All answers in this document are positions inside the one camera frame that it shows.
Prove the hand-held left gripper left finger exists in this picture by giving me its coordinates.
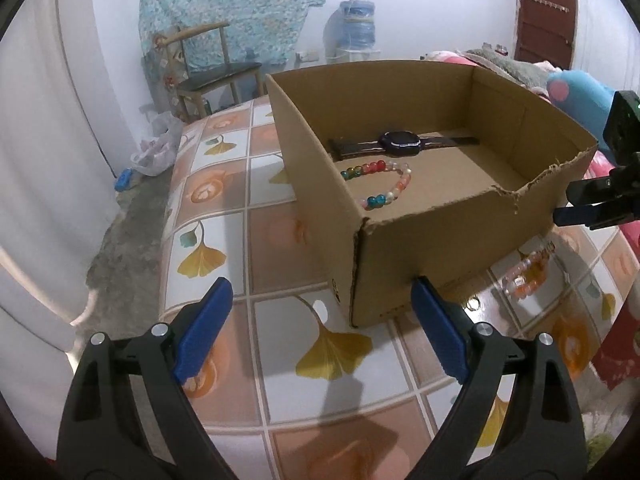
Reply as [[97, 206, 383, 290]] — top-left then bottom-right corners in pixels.
[[57, 276, 234, 480]]

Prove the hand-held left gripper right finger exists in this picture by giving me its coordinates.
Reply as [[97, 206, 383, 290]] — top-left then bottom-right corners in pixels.
[[407, 276, 587, 480]]

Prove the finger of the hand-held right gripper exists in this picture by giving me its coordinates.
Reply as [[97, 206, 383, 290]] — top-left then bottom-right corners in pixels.
[[566, 152, 640, 207], [552, 195, 640, 231]]

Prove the pink orange bead bracelet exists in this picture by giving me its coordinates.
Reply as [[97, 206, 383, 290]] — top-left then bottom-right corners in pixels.
[[502, 240, 557, 301]]

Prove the brown cardboard box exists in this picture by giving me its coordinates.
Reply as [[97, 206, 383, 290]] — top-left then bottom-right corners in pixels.
[[265, 60, 599, 330]]

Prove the multicolour glass bead bracelet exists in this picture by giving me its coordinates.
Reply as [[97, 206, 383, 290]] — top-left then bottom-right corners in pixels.
[[340, 159, 413, 211]]

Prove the dark purple smartwatch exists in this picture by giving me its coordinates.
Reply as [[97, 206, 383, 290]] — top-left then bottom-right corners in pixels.
[[327, 130, 481, 161]]

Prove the blue plush toy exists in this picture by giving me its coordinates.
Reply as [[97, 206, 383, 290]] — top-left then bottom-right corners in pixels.
[[545, 70, 618, 151]]

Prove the tile print table cover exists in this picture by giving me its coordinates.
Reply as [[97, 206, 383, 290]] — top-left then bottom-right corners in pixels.
[[161, 95, 640, 480]]

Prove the grey green blanket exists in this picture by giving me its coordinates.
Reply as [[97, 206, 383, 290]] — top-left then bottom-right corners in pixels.
[[462, 45, 556, 96]]

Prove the brown wooden door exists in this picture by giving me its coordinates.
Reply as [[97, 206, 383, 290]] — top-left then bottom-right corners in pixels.
[[514, 0, 581, 71]]

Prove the white plastic bag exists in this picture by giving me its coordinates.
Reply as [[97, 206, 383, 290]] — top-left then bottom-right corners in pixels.
[[131, 112, 183, 177]]

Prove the white curtain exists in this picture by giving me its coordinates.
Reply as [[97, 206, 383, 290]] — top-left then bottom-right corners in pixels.
[[0, 0, 126, 361]]

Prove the patchwork patterned cloth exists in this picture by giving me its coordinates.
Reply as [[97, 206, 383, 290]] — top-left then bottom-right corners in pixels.
[[150, 30, 188, 123]]

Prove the wooden chair with dark seat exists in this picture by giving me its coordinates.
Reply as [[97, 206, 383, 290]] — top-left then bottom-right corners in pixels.
[[162, 21, 266, 123]]

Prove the white water dispenser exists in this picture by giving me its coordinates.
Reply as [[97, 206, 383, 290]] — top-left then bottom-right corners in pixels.
[[325, 47, 383, 66]]

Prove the blue water dispenser bottle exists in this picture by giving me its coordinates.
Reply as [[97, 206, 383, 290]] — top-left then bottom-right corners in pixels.
[[326, 0, 377, 51]]

